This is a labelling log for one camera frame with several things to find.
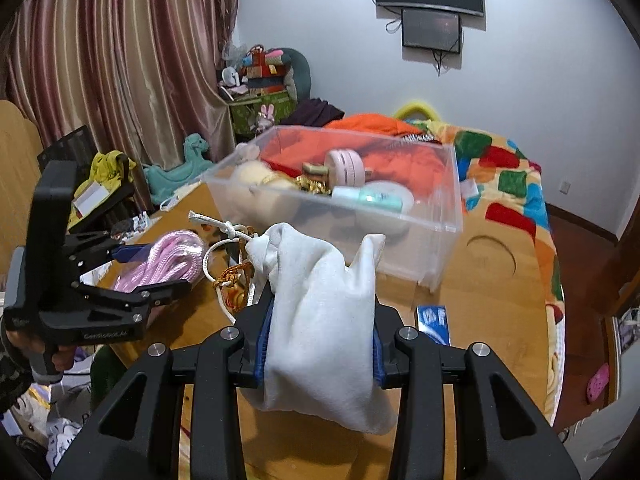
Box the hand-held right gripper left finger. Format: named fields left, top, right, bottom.
left=50, top=300, right=276, bottom=480

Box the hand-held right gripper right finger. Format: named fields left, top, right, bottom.
left=370, top=300, right=596, bottom=480

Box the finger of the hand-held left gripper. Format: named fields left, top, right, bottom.
left=75, top=279, right=193, bottom=328
left=62, top=230, right=151, bottom=275

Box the pink rope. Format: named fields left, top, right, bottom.
left=112, top=230, right=206, bottom=293

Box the white cloth bag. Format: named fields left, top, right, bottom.
left=247, top=221, right=396, bottom=435

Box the clear plastic storage box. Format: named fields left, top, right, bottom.
left=202, top=126, right=465, bottom=291

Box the white round container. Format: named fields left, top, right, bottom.
left=360, top=182, right=416, bottom=236

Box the light blue tube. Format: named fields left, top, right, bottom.
left=330, top=186, right=403, bottom=212

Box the pink round container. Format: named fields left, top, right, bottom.
left=324, top=149, right=371, bottom=188

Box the person's left forearm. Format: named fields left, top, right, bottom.
left=0, top=355, right=33, bottom=416

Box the person's left hand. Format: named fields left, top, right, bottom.
left=2, top=329, right=76, bottom=376

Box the blue white small box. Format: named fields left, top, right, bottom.
left=415, top=304, right=453, bottom=346

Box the gold orange tassel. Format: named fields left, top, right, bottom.
left=212, top=242, right=261, bottom=311

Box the yellow cloth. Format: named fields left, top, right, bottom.
left=67, top=150, right=137, bottom=231

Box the teal plush toy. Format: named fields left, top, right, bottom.
left=142, top=132, right=216, bottom=203

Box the black mesh basket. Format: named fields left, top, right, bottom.
left=37, top=126, right=136, bottom=231

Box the wooden board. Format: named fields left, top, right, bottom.
left=0, top=100, right=46, bottom=261

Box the wooden desk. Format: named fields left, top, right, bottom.
left=95, top=180, right=551, bottom=480

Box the green storage box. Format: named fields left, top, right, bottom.
left=229, top=92, right=297, bottom=143

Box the pink striped curtain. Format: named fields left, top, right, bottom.
left=0, top=0, right=241, bottom=171

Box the colourful patchwork blanket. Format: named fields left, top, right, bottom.
left=400, top=115, right=566, bottom=421

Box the pink slipper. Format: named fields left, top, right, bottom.
left=586, top=362, right=611, bottom=405

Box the dark purple cloth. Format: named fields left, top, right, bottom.
left=282, top=98, right=346, bottom=128

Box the orange puffer jacket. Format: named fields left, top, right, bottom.
left=260, top=114, right=451, bottom=201

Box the colourful patchwork box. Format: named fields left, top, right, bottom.
left=240, top=45, right=286, bottom=93

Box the grey teal cushion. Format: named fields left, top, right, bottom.
left=280, top=49, right=312, bottom=103

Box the white drawstring cord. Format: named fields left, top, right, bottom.
left=189, top=210, right=266, bottom=326

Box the yellow ring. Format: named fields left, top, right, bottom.
left=392, top=100, right=441, bottom=123

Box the small wall monitor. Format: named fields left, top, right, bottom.
left=401, top=7, right=463, bottom=55

